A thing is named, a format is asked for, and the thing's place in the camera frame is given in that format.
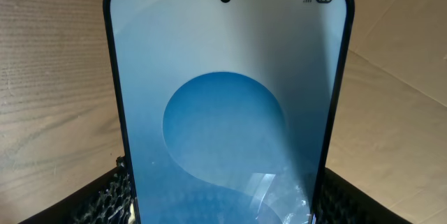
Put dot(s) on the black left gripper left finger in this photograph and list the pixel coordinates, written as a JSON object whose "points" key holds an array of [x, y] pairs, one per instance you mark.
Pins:
{"points": [[107, 200]]}

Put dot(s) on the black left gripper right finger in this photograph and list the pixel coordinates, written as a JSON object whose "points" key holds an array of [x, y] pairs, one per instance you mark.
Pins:
{"points": [[340, 202]]}

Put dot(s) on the blue Galaxy smartphone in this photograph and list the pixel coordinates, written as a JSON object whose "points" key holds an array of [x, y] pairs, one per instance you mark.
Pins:
{"points": [[226, 107]]}

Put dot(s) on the cardboard box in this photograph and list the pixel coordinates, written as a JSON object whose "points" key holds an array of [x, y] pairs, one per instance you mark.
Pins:
{"points": [[406, 38]]}

